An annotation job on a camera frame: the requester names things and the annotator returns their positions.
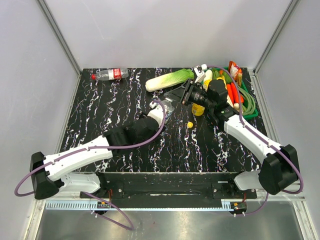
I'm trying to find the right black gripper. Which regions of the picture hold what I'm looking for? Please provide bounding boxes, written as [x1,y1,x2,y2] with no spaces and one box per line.
[164,78,215,111]

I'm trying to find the yellow juice bottle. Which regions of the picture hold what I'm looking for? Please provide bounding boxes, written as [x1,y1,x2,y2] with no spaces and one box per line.
[191,103,205,117]

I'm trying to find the clear blue-cap water bottle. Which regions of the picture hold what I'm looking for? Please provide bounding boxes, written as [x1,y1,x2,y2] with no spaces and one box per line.
[161,97,175,122]

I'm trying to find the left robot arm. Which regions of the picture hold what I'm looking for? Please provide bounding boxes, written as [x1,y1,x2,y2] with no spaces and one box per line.
[30,111,166,200]

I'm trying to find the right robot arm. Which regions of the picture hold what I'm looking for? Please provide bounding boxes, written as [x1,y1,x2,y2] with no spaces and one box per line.
[164,80,301,198]

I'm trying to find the red-label soda bottle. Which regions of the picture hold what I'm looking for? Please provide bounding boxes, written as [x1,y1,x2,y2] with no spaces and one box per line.
[91,68,129,81]

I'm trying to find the toy napa cabbage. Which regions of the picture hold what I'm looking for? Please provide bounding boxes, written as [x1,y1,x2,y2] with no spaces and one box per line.
[145,68,195,92]

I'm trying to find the toy white radish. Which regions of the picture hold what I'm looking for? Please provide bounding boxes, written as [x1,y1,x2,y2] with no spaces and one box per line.
[202,69,213,88]

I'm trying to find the toy orange carrot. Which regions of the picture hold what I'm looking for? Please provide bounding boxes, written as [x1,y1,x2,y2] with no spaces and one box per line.
[226,82,244,104]

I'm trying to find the red snack packet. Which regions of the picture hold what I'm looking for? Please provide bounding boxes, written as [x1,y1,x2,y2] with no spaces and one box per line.
[228,61,243,81]

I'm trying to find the toy green beans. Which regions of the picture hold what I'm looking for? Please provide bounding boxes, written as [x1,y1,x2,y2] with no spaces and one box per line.
[211,67,256,119]

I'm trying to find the green plastic basket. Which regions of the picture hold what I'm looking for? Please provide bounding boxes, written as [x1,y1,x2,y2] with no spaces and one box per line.
[201,61,258,120]

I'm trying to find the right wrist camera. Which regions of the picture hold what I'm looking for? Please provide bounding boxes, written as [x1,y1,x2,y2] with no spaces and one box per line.
[193,64,208,84]

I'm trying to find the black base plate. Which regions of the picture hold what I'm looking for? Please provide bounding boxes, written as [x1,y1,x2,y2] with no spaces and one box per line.
[92,172,257,209]

